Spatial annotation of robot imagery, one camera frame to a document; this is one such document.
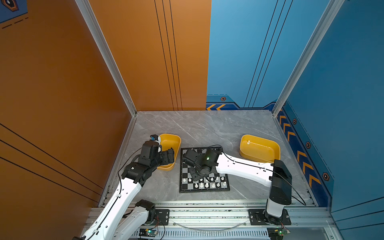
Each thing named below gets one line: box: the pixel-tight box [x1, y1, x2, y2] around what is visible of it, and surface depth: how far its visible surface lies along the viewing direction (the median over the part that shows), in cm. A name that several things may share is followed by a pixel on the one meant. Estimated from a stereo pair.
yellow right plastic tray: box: [239, 134, 281, 164], surface depth 100 cm
